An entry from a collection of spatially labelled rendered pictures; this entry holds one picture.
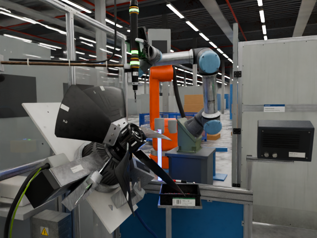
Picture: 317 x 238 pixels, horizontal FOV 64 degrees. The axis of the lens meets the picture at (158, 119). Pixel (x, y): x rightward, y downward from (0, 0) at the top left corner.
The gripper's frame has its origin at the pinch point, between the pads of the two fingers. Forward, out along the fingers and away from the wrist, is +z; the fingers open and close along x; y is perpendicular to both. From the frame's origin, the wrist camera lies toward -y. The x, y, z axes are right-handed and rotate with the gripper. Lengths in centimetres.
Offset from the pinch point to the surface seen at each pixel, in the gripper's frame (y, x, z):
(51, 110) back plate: 33, 40, 10
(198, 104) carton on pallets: 40, 120, -788
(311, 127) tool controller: 43, -82, -32
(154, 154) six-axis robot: 136, 126, -358
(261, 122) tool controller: 41, -59, -38
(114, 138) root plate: 45.1, 2.7, 13.3
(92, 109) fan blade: 32.2, 7.0, 22.6
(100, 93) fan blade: 24.8, 18.4, -1.3
